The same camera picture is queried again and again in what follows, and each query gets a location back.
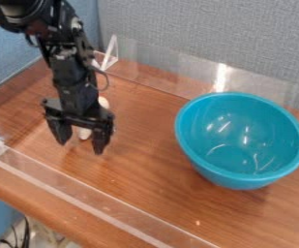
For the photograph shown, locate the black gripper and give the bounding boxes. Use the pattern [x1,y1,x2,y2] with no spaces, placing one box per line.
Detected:
[41,76,117,156]

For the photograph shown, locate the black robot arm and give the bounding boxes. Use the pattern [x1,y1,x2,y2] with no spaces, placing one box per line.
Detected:
[0,0,114,155]

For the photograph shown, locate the white toy mushroom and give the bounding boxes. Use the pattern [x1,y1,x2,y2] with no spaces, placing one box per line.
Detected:
[77,96,110,140]

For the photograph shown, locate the blue plastic bowl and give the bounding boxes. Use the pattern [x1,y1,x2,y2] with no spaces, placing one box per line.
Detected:
[176,92,299,190]

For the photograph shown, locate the clear acrylic barrier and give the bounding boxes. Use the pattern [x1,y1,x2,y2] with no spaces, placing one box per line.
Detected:
[0,34,299,248]

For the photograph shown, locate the black cables under table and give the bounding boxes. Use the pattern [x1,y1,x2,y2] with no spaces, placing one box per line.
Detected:
[0,215,33,248]

